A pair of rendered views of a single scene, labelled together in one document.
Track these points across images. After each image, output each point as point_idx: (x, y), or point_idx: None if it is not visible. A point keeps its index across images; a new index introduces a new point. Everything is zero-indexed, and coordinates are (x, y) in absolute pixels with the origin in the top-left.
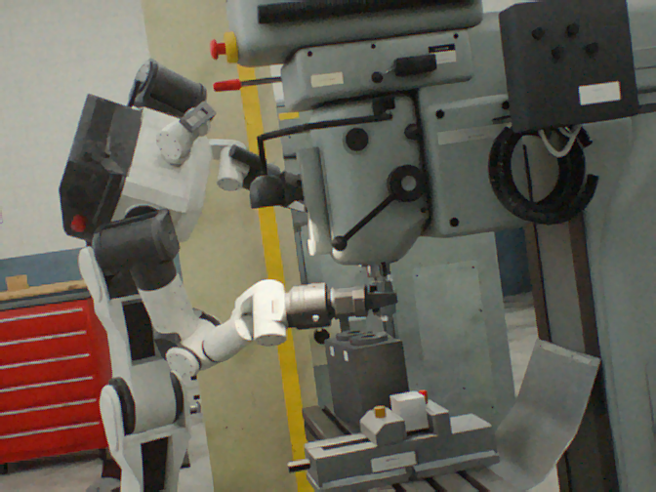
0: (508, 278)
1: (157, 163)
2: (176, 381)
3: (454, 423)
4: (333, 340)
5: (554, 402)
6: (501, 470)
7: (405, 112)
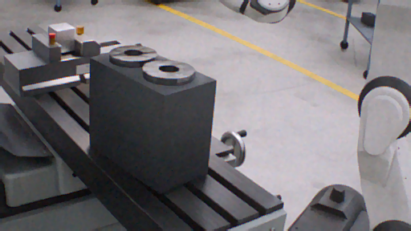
0: None
1: None
2: (368, 87)
3: (31, 59)
4: (197, 74)
5: None
6: (5, 123)
7: None
